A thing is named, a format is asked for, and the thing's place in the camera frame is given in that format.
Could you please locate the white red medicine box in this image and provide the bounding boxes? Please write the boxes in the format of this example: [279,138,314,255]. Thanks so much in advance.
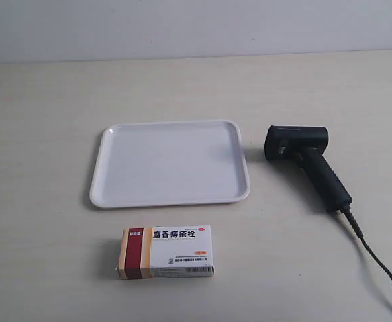
[116,225,214,280]

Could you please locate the black handheld barcode scanner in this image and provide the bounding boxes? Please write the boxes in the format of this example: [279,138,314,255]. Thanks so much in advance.
[264,125,352,213]

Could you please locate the white plastic tray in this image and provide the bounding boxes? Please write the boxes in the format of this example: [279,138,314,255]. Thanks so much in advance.
[89,120,250,209]

